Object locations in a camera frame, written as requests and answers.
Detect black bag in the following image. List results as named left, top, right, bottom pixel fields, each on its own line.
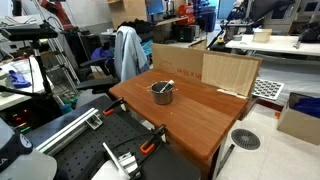
left=297, top=22, right=320, bottom=44

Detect long aluminium rail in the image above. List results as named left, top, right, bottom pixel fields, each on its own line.
left=34, top=107, right=104, bottom=157

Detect black camera on tripod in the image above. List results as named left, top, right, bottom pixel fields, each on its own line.
left=0, top=22, right=64, bottom=111

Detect brown cardboard sheet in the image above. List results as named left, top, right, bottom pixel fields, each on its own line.
left=151, top=42, right=264, bottom=100

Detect silver stepladder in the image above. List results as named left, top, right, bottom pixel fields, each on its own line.
left=31, top=0, right=81, bottom=88

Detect black round floor fan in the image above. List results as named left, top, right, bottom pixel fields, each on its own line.
left=230, top=128, right=262, bottom=151

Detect computer monitor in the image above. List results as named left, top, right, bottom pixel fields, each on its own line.
left=145, top=0, right=166, bottom=16

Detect long white table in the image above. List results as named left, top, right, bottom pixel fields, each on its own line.
left=225, top=34, right=320, bottom=58

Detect open cardboard box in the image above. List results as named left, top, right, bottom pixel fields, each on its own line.
left=276, top=91, right=320, bottom=147

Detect red Coca-Cola box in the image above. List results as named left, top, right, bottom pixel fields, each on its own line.
left=176, top=3, right=198, bottom=26

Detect light blue shirt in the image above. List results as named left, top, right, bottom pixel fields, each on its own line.
left=114, top=25, right=151, bottom=83

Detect light plywood panel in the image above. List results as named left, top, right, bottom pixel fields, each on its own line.
left=200, top=53, right=260, bottom=98

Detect black orange clamp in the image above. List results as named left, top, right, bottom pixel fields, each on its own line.
left=139, top=124, right=169, bottom=156
left=102, top=97, right=129, bottom=117

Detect small wooden box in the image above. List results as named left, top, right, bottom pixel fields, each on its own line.
left=252, top=28, right=273, bottom=44

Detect silver metal pot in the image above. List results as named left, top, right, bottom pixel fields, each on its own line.
left=146, top=80, right=178, bottom=106

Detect black computer case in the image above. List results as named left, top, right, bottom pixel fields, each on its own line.
left=0, top=99, right=64, bottom=135

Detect short aluminium bracket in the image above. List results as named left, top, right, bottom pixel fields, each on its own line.
left=101, top=141, right=143, bottom=180

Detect black Expo marker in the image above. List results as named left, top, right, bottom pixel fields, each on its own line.
left=159, top=79, right=175, bottom=94

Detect blue cloth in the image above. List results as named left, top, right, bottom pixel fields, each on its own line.
left=8, top=69, right=33, bottom=89

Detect blue plastic bag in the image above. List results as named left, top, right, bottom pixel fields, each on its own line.
left=291, top=97, right=320, bottom=119

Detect black metal bar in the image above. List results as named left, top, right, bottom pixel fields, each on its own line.
left=216, top=143, right=236, bottom=178

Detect navy and grey cap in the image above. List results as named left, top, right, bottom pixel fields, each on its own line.
left=0, top=117, right=58, bottom=180

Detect white side table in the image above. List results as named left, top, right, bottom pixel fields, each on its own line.
left=0, top=58, right=54, bottom=112

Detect purple cloth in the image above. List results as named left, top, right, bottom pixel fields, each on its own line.
left=90, top=46, right=114, bottom=62

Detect black office chair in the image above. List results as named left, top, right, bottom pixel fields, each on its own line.
left=74, top=56, right=121, bottom=96

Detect checkerboard calibration board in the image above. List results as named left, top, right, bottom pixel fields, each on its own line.
left=251, top=78, right=285, bottom=101

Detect tan cardboard box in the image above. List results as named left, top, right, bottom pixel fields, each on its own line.
left=108, top=0, right=149, bottom=30

